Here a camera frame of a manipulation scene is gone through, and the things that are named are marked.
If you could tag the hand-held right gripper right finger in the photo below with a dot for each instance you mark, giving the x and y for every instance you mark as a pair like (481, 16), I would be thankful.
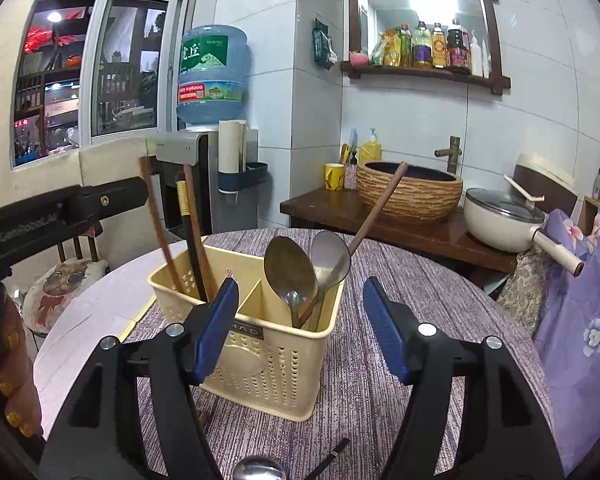
(385, 330)

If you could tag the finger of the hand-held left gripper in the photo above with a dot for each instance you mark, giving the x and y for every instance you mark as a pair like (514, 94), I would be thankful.
(115, 197)

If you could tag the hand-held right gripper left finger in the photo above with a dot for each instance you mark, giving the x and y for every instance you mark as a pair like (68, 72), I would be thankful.
(215, 330)

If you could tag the brown wooden chopstick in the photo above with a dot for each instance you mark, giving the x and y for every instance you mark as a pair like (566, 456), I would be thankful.
(205, 417)
(375, 215)
(198, 230)
(160, 225)

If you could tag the cream plastic utensil holder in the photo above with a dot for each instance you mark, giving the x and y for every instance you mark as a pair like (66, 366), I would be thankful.
(260, 375)

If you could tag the black chopstick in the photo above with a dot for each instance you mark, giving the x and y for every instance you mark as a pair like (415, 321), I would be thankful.
(332, 455)
(190, 240)

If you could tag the metal spoon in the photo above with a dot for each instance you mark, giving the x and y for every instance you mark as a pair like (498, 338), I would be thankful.
(290, 265)
(330, 257)

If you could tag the spoon bowl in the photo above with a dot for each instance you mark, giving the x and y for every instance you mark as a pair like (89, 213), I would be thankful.
(257, 469)

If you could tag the person's left hand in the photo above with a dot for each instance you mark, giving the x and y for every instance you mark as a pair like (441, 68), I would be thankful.
(15, 360)

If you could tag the wooden stool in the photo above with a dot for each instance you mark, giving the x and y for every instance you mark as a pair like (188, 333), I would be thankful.
(87, 250)

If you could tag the cat print seat cushion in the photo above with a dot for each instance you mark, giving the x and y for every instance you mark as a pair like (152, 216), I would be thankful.
(62, 287)

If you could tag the purple striped tablecloth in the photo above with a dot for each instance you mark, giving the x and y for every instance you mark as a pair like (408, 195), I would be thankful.
(360, 400)

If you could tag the water dispenser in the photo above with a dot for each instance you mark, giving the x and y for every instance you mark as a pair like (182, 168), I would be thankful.
(180, 152)

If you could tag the yellow tape strip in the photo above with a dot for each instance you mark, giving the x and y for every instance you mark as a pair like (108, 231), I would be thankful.
(132, 325)

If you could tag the white tablecloth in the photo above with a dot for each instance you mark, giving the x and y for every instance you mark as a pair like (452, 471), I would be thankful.
(95, 320)

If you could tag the wooden counter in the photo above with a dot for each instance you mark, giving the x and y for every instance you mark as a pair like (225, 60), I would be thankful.
(340, 215)

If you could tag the dark blue roll holder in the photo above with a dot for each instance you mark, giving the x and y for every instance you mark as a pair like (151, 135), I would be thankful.
(245, 175)

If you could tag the sliding window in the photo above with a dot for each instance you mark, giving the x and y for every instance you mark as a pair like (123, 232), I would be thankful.
(130, 65)

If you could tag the woven pattern basin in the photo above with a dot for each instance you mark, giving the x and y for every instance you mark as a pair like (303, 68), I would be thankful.
(410, 195)

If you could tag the beige floral cloth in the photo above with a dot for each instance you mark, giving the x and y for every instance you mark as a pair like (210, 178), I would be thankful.
(522, 285)

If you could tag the cream pot with lid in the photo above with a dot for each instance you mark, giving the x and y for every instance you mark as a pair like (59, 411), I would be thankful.
(500, 225)

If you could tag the blue water jug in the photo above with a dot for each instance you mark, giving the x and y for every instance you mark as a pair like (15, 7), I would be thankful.
(212, 75)

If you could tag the yellow cup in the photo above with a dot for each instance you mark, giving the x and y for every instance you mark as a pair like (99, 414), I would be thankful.
(334, 177)

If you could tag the yellow soap pump bottle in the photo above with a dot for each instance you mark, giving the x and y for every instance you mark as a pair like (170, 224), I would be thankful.
(370, 152)

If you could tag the bamboo style faucet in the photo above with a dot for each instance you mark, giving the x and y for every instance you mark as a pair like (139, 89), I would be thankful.
(450, 152)

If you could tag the purple floral cloth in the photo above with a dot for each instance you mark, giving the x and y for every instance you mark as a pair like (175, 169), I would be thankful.
(580, 340)

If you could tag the white rice paddle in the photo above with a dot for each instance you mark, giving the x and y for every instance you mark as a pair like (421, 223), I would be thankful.
(522, 187)

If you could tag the brown and white rice cooker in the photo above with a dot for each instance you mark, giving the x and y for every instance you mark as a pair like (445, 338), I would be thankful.
(545, 175)

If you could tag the green hanging packet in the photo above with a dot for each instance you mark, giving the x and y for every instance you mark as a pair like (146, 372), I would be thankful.
(322, 46)

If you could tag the wooden framed mirror shelf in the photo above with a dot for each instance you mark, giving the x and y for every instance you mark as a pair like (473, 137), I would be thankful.
(420, 72)

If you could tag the pink bowl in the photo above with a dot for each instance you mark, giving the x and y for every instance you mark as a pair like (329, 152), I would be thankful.
(358, 58)

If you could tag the yellow seasoning packet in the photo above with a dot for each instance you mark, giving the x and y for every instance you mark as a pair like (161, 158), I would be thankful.
(386, 49)

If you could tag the small yellow-green bottle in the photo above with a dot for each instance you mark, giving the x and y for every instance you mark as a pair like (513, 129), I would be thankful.
(405, 46)

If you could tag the oil bottle purple label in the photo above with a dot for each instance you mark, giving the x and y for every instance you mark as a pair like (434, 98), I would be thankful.
(422, 47)

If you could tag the yellow label sauce bottle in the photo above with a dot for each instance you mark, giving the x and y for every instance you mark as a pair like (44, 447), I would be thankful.
(438, 47)

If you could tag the white squeeze bottle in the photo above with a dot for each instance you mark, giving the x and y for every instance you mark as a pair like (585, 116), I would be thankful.
(478, 55)

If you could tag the dark soy sauce bottle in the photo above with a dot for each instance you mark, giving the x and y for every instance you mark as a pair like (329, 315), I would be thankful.
(458, 47)

